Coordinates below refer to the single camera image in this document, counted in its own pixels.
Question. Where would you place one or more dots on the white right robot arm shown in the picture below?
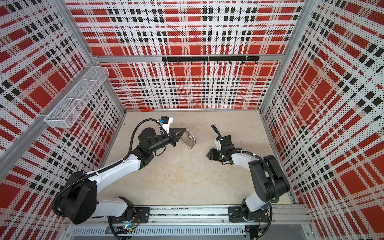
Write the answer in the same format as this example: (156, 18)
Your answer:
(269, 180)

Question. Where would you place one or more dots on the black hook rail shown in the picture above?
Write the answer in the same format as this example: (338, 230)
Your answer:
(212, 59)

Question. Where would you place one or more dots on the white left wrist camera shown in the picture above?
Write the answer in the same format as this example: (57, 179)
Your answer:
(165, 123)

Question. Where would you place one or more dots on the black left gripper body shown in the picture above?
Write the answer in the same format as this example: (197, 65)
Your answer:
(166, 140)

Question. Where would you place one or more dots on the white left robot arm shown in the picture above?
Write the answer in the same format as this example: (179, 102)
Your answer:
(79, 200)

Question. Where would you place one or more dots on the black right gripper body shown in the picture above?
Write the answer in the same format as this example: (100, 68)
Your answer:
(216, 155)

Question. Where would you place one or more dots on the white wire mesh basket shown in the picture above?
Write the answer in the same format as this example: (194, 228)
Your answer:
(68, 110)

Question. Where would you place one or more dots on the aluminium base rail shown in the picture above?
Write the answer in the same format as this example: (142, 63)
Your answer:
(291, 222)

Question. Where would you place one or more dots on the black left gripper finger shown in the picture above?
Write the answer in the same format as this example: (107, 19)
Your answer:
(177, 131)
(175, 137)

